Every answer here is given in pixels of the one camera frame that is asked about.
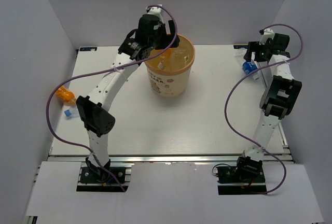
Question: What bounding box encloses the blue label water bottle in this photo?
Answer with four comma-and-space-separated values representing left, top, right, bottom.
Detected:
235, 48, 258, 75

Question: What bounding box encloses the blue cap clear bottle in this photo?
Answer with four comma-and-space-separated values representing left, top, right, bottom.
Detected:
64, 106, 79, 119

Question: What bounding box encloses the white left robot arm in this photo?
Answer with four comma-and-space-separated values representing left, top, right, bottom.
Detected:
76, 13, 179, 182

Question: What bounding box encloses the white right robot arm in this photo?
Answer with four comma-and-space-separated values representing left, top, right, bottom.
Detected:
234, 28, 302, 182

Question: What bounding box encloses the cream bin with orange rim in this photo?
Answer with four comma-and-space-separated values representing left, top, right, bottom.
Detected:
145, 35, 195, 97

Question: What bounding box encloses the orange bottle at left edge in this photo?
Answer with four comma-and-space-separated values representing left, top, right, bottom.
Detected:
56, 86, 76, 105

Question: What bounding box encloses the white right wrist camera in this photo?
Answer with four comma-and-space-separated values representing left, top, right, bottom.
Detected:
259, 28, 274, 45

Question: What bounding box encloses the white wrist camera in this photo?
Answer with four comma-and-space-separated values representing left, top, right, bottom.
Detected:
259, 28, 274, 45
146, 5, 164, 23

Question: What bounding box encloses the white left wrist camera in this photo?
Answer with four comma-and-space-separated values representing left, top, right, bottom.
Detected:
146, 5, 164, 23

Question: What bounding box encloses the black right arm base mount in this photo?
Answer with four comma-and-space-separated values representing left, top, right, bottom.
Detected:
212, 164, 267, 195

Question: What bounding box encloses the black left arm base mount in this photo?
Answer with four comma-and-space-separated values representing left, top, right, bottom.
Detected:
76, 165, 131, 193

